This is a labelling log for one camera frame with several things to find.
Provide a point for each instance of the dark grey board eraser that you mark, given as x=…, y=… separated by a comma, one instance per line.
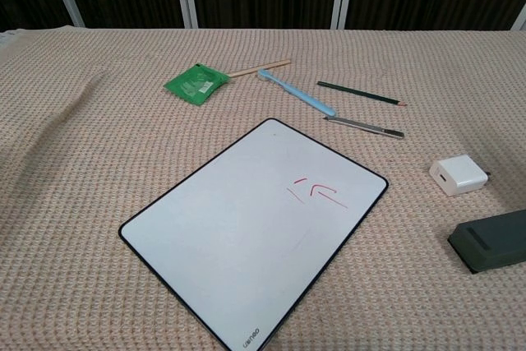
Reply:
x=493, y=240

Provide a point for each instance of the white drawing board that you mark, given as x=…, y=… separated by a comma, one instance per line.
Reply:
x=246, y=223

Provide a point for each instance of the light blue toothbrush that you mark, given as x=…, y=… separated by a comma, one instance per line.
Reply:
x=304, y=96

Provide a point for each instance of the wooden stick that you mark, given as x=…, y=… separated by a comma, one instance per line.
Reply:
x=263, y=67

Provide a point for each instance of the green foil packet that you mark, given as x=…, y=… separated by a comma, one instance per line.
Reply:
x=193, y=84

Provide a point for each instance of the grey utility knife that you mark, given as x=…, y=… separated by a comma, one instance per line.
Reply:
x=370, y=127

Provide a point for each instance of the dark green pencil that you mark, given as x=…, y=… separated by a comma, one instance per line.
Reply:
x=357, y=92

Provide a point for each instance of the beige waffle weave tablecloth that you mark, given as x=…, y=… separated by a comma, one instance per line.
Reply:
x=82, y=203

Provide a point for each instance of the white USB charger plug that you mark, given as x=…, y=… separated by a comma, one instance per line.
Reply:
x=456, y=174

